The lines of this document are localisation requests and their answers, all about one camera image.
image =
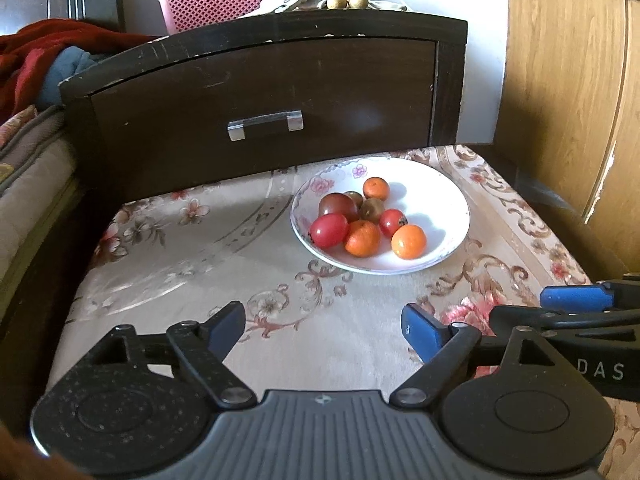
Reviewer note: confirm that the metal drawer handle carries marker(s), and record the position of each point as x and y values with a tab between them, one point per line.
265	125

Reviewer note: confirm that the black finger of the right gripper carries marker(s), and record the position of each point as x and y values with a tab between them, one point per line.
608	325

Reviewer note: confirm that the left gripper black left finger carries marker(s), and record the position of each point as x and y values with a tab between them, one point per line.
201	348

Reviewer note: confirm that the orange tangerine back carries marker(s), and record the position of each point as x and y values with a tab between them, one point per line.
376	187

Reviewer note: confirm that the brown longan front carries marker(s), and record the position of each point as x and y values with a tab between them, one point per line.
372	209

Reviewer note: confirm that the red blanket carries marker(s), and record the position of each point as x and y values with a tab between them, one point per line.
27	55

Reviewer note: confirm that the red cherry tomato with stem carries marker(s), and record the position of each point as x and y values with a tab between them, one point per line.
391	221

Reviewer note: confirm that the dark wooden nightstand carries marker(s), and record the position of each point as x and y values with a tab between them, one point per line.
154	119

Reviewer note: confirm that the bed mattress with quilts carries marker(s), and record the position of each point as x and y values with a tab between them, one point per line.
37	183

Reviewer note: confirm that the longan on nightstand right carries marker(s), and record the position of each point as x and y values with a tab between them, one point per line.
357	4

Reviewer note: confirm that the wooden wardrobe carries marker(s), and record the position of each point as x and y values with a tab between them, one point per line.
569	118

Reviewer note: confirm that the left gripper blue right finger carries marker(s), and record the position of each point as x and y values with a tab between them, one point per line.
445	352

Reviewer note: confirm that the longan on nightstand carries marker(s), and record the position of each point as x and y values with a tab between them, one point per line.
357	4
336	4

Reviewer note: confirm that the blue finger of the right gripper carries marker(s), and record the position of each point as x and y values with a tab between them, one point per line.
578	298

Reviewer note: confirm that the orange tangerine front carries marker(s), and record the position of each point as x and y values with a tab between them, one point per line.
409	242

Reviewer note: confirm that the white floral bowl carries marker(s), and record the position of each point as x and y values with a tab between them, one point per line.
427	197

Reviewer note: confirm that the brown longan back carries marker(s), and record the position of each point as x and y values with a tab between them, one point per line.
355	197

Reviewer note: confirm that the orange tangerine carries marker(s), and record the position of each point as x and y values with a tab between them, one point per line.
376	187
409	242
363	239

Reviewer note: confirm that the large dark red tomato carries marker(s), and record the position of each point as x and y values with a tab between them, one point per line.
338	203

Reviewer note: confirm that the brown longan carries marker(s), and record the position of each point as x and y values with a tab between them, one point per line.
355	197
372	209

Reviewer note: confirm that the blue garment on bed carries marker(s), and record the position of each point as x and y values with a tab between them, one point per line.
70	62

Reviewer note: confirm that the dark red oval tomato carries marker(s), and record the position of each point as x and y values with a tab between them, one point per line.
329	230

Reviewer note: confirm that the longan on nightstand left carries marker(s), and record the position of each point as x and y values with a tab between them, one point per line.
336	4

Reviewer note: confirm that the white cloth on nightstand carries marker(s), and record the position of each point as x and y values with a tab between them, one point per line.
288	6

